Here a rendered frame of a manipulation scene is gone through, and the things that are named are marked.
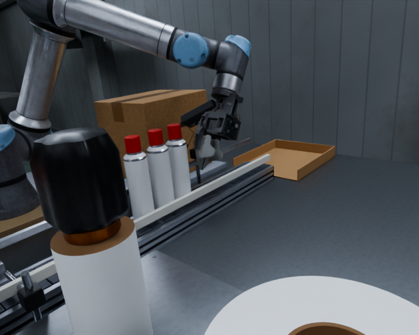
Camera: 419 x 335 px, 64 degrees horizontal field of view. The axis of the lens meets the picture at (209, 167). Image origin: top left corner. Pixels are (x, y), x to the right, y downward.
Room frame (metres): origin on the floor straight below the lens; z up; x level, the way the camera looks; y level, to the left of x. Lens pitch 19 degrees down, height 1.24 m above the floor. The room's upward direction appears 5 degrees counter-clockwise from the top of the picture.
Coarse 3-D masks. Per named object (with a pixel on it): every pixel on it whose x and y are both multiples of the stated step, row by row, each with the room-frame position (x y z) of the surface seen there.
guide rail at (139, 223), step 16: (256, 160) 0.99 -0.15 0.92; (224, 176) 0.87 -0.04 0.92; (192, 192) 0.78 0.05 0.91; (208, 192) 0.82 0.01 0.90; (160, 208) 0.70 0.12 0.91; (176, 208) 0.73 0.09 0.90; (144, 224) 0.66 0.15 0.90; (32, 272) 0.49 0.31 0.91; (48, 272) 0.50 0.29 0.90; (0, 288) 0.45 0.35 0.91; (16, 288) 0.46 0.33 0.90
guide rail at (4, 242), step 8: (232, 144) 1.03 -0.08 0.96; (240, 144) 1.04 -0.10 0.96; (224, 152) 0.98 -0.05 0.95; (128, 192) 0.72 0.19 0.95; (40, 224) 0.58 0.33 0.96; (48, 224) 0.58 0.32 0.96; (16, 232) 0.55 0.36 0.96; (24, 232) 0.55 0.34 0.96; (32, 232) 0.56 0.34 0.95; (0, 240) 0.53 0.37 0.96; (8, 240) 0.53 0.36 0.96; (16, 240) 0.54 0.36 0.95; (0, 248) 0.52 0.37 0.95
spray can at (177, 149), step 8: (168, 128) 0.79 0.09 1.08; (176, 128) 0.79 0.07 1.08; (168, 136) 0.79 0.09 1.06; (176, 136) 0.79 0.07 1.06; (168, 144) 0.78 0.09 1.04; (176, 144) 0.78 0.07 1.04; (184, 144) 0.79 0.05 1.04; (176, 152) 0.78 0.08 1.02; (184, 152) 0.79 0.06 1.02; (176, 160) 0.78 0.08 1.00; (184, 160) 0.78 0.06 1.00; (176, 168) 0.78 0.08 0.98; (184, 168) 0.78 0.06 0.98; (176, 176) 0.78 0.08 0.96; (184, 176) 0.78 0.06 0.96; (176, 184) 0.78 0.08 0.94; (184, 184) 0.78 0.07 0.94; (176, 192) 0.78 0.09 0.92; (184, 192) 0.78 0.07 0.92
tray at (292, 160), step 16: (272, 144) 1.37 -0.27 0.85; (288, 144) 1.35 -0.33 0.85; (304, 144) 1.30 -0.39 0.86; (320, 144) 1.26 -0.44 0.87; (240, 160) 1.20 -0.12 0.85; (272, 160) 1.22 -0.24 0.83; (288, 160) 1.20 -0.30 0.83; (304, 160) 1.19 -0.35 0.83; (320, 160) 1.12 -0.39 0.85; (288, 176) 1.04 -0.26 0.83; (304, 176) 1.03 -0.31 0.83
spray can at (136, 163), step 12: (132, 144) 0.70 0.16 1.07; (132, 156) 0.69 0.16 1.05; (144, 156) 0.70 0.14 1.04; (132, 168) 0.69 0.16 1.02; (144, 168) 0.70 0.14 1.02; (132, 180) 0.69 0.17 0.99; (144, 180) 0.69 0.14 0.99; (132, 192) 0.69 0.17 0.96; (144, 192) 0.69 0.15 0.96; (132, 204) 0.69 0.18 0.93; (144, 204) 0.69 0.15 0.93
